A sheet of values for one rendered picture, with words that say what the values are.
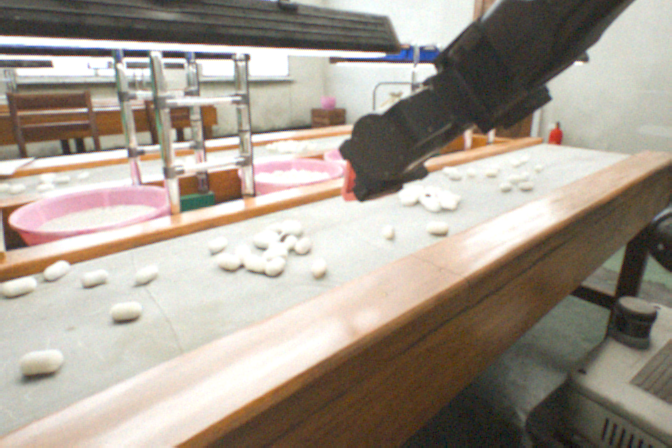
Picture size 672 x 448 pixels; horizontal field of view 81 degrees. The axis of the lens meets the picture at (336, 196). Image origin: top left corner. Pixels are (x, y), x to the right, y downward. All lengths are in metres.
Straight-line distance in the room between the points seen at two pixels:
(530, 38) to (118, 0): 0.43
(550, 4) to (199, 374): 0.37
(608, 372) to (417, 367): 0.52
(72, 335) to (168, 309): 0.10
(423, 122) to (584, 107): 5.01
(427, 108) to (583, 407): 0.72
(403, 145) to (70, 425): 0.32
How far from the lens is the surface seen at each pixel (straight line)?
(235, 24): 0.59
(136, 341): 0.48
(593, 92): 5.27
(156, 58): 0.73
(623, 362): 0.99
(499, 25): 0.31
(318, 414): 0.40
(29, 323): 0.58
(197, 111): 1.01
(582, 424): 0.95
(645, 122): 5.20
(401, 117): 0.30
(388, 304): 0.45
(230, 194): 1.11
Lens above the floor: 1.01
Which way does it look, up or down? 17 degrees down
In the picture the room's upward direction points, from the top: straight up
